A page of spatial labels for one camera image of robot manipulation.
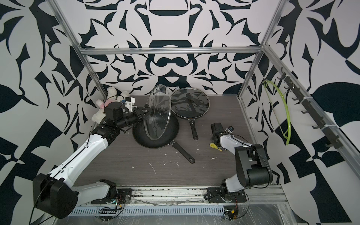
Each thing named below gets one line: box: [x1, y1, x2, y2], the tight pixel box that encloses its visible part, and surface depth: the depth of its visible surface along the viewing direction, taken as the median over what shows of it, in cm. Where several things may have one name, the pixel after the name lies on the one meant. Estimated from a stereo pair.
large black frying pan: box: [132, 111, 196, 164], surface depth 85 cm
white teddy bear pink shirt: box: [91, 86, 131, 125], surface depth 107 cm
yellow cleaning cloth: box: [209, 142, 223, 152], surface depth 90 cm
